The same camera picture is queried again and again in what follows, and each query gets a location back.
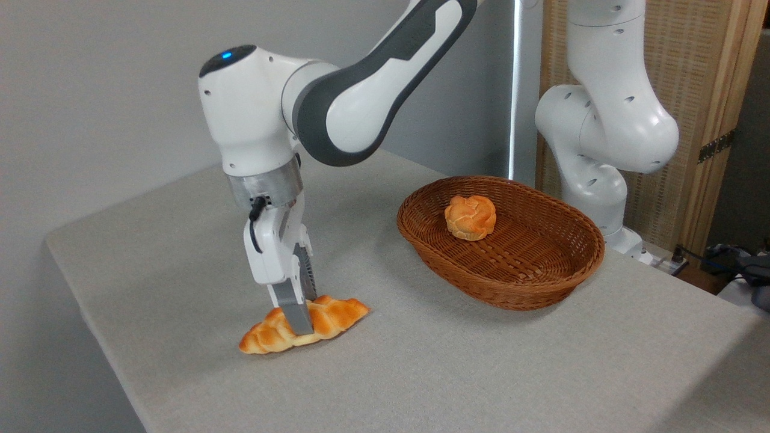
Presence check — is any brown wicker basket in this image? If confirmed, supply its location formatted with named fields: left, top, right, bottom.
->
left=396, top=176, right=606, bottom=312

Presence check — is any grey fabric tablecloth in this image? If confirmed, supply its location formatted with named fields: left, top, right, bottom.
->
left=45, top=149, right=770, bottom=433

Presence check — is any round bread roll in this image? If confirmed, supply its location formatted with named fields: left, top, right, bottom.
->
left=445, top=194, right=497, bottom=242

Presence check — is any white power strip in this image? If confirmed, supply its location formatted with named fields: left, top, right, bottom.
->
left=648, top=253, right=688, bottom=276

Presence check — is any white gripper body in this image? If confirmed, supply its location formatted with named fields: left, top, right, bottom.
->
left=244, top=195, right=313, bottom=286

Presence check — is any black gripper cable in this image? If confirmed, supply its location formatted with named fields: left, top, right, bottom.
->
left=248, top=195, right=269, bottom=254

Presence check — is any black plug with cable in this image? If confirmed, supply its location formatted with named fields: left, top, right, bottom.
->
left=671, top=244, right=722, bottom=268

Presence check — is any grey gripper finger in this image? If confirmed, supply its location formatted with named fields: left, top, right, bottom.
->
left=298, top=242, right=318, bottom=301
left=268, top=256, right=315, bottom=336

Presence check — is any long braided bread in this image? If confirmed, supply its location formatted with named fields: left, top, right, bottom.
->
left=238, top=295, right=371, bottom=355

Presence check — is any dark grey bag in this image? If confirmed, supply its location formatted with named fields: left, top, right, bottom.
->
left=704, top=243, right=770, bottom=312

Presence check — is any dark metal hinge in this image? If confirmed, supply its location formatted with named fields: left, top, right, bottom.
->
left=698, top=129, right=736, bottom=164

